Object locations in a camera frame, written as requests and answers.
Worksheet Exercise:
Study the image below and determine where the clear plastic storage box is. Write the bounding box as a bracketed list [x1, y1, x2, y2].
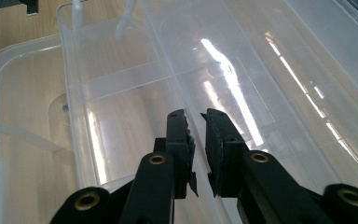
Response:
[0, 0, 358, 224]

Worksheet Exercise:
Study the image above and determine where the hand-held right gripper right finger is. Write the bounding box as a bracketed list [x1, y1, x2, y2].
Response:
[200, 107, 250, 199]

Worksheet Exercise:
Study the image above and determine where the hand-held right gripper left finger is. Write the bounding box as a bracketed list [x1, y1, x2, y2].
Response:
[153, 108, 199, 200]

